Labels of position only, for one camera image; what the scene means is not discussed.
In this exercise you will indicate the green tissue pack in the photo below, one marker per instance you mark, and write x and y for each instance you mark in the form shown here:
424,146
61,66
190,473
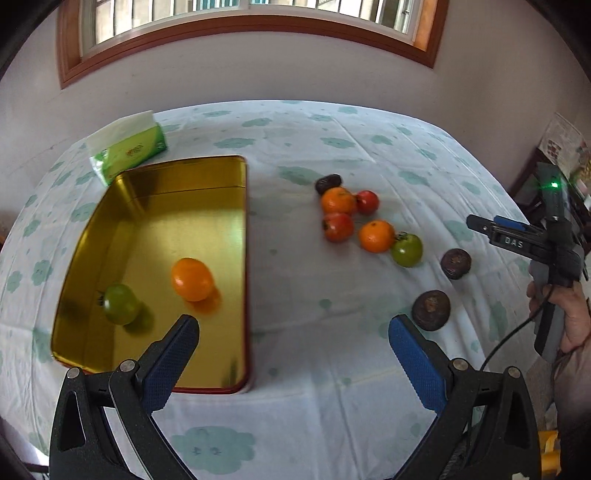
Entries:
127,147

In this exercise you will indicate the dark wooden cabinet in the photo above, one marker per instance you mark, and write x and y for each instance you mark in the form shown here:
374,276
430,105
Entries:
531,184

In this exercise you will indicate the gold and red tin box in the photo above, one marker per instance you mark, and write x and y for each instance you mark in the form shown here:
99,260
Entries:
161,221

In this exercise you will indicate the wooden framed window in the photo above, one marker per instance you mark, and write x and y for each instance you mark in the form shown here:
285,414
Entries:
231,23

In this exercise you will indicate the yellow object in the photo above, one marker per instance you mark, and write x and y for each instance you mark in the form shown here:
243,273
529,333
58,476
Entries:
549,454

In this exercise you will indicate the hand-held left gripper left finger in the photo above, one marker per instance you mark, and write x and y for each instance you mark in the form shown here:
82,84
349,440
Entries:
173,364

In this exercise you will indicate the dark dried date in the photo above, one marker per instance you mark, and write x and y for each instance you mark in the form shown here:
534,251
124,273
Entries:
328,183

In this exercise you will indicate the person's right hand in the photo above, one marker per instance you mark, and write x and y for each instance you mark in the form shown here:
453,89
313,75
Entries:
575,314

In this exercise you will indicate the wall calendar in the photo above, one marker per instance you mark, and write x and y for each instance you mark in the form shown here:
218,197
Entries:
561,138

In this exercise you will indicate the dark passion fruit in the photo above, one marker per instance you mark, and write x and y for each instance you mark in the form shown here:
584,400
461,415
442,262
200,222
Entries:
431,310
455,263

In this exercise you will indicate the white green-patterned tablecloth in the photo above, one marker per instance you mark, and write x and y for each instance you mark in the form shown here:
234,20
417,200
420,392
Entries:
323,138

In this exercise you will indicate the large orange mandarin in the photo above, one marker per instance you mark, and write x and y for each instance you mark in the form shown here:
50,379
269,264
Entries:
339,200

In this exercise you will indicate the person's right forearm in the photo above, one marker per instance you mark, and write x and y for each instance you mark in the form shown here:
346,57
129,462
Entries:
575,406

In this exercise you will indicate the red tomato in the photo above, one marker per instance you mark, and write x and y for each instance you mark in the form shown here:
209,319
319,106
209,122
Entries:
368,202
338,227

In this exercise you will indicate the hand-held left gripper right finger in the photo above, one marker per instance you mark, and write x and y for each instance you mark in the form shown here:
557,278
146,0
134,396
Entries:
418,364

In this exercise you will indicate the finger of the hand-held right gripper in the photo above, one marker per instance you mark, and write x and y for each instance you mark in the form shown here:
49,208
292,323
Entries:
478,225
510,224

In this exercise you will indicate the green tomato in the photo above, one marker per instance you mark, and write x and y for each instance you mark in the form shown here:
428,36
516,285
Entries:
121,304
407,249

